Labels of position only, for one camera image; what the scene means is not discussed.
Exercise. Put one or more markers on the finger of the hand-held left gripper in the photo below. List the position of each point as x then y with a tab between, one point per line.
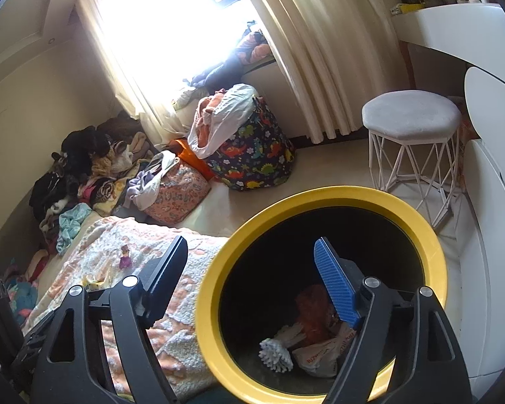
168	269
334	282

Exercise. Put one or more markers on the red plastic bag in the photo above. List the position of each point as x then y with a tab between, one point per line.
315	311

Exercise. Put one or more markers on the clear printed plastic wrapper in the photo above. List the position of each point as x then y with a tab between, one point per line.
320	357

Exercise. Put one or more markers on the yellow-rimmed dark bin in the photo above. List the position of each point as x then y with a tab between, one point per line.
244	235

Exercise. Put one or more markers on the white foam fruit net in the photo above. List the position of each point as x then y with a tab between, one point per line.
277	353

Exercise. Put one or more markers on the colourful patterned cloth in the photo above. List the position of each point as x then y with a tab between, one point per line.
23	303

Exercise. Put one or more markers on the purple snack wrapper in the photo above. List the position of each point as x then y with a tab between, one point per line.
125	256

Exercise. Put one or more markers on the orange and white blanket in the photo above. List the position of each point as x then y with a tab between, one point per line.
109	240

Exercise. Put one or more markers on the yellow snack wrapper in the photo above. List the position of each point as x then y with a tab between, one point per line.
96	283

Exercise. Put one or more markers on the pink patterned cloth bag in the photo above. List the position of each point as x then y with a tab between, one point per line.
181	193

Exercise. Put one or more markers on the white and purple garment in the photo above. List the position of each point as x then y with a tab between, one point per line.
149	185

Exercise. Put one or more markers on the light blue cloth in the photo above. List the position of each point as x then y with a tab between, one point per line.
73	223

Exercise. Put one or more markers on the orange bag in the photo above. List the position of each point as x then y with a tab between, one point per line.
189	155

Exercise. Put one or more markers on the pile of clothes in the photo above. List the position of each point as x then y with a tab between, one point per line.
88	164

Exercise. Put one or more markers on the dinosaur print laundry basket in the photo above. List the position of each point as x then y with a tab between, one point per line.
256	155

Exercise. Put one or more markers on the orange towel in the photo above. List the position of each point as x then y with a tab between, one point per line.
206	118

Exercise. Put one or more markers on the white plastic bag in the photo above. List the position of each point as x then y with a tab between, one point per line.
231	109

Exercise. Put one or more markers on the white rounded cabinet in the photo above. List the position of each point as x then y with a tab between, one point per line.
496	219

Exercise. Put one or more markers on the cream curtain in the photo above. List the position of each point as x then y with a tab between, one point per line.
122	84
320	50

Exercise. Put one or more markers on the dark blue jacket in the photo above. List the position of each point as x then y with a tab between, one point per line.
219	73

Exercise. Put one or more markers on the window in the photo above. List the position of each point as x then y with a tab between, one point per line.
172	8

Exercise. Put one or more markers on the white dressing table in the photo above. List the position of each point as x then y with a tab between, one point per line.
454	29

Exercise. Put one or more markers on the small yellow box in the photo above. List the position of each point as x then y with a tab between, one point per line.
406	8

